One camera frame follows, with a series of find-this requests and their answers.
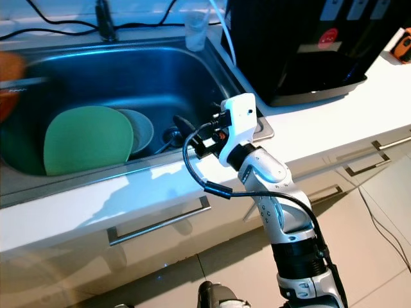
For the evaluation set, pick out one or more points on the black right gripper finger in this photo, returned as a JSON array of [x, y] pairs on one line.
[[183, 125]]

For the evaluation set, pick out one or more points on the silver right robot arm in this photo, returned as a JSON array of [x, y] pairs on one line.
[[286, 212]]

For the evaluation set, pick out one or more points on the white kitchen cabinet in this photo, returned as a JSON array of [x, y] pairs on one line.
[[77, 256]]

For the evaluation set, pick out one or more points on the sink drain strainer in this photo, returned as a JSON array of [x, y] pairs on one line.
[[170, 136]]

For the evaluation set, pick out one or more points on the stainless steel sink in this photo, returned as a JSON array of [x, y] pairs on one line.
[[141, 80]]

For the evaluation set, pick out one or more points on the green plate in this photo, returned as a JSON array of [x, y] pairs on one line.
[[87, 141]]

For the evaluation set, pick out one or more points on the dark metal faucet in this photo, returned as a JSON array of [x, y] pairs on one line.
[[105, 22]]

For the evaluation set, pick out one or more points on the black water dispenser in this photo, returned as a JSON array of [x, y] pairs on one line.
[[308, 38]]

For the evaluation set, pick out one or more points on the robot right leg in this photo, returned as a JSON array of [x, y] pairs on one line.
[[221, 298]]

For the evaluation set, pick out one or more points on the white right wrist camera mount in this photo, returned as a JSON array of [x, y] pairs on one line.
[[244, 115]]

